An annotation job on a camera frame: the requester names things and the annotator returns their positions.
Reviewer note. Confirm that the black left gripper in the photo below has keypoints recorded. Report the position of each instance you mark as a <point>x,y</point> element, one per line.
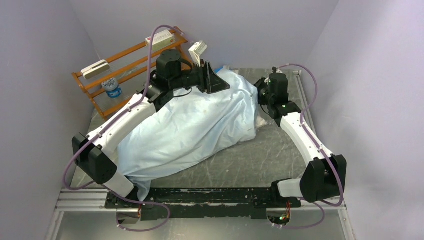
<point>210,82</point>

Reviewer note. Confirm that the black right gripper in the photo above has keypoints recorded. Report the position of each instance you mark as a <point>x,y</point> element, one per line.
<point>260,83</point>

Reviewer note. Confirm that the white pillow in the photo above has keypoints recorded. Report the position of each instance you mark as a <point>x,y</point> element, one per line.
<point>259,121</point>

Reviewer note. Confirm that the light blue pillowcase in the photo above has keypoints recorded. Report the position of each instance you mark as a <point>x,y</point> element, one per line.
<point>188,130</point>

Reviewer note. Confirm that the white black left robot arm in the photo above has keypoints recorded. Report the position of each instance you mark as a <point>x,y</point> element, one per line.
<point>173,72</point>

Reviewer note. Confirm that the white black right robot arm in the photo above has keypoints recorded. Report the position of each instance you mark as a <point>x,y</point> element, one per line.
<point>325,173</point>

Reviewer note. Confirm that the blue flat board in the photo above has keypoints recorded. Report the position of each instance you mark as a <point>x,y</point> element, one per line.
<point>218,69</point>

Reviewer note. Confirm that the white red box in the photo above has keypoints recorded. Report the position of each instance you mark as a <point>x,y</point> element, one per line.
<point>160,40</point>

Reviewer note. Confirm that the blue lidded jar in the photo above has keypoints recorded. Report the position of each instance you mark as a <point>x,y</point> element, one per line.
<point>112,88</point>

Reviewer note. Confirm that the orange wooden shelf rack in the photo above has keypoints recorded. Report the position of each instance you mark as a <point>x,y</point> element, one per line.
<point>128,67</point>

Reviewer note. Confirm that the white eraser block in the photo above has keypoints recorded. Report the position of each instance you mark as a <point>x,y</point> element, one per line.
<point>95,69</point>

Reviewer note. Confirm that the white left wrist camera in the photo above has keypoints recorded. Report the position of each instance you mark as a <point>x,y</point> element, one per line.
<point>196,50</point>

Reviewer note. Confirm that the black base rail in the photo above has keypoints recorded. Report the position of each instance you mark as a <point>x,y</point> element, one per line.
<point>190,203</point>

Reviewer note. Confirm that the aluminium frame rail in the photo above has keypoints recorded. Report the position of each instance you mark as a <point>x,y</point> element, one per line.
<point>90,200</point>

